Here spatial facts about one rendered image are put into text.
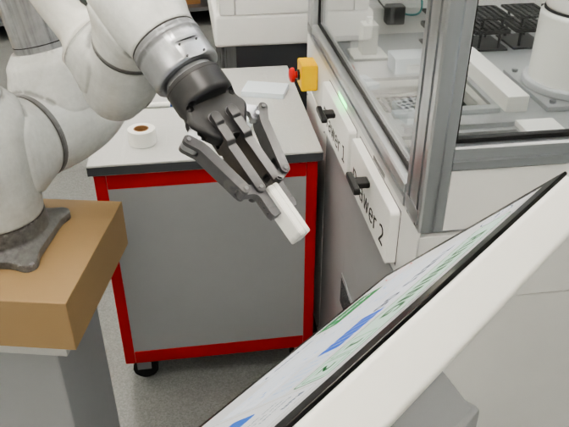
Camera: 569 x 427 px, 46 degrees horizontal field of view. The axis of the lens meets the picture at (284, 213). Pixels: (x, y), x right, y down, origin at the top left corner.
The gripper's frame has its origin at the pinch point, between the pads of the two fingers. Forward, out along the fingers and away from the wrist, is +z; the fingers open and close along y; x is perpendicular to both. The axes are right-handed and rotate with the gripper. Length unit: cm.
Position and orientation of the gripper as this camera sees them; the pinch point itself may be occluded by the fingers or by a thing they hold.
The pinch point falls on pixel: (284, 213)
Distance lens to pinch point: 79.3
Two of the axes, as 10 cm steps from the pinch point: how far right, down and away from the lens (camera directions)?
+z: 5.7, 8.1, -1.4
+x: -3.7, 4.1, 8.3
